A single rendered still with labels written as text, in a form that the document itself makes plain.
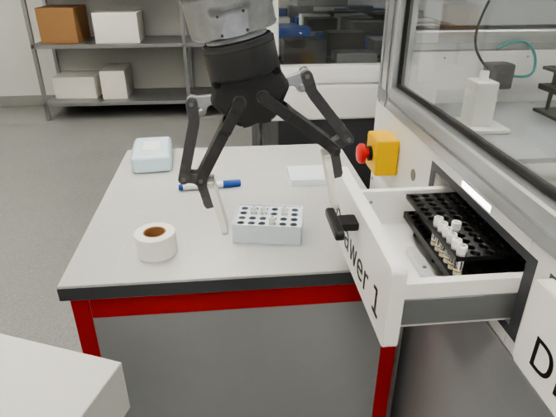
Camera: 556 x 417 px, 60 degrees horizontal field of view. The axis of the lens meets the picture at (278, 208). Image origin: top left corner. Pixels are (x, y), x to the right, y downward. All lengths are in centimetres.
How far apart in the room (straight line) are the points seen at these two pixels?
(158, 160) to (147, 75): 370
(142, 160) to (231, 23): 75
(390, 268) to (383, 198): 27
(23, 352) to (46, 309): 152
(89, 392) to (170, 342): 36
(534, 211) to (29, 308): 191
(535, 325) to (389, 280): 15
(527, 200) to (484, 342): 21
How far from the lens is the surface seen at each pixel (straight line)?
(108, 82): 450
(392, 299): 54
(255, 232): 86
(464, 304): 60
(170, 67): 482
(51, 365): 59
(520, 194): 60
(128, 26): 434
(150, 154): 119
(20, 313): 216
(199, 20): 49
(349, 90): 143
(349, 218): 64
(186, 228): 93
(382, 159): 95
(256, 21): 48
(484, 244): 65
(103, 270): 85
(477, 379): 74
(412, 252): 71
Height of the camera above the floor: 121
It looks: 27 degrees down
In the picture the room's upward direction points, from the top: straight up
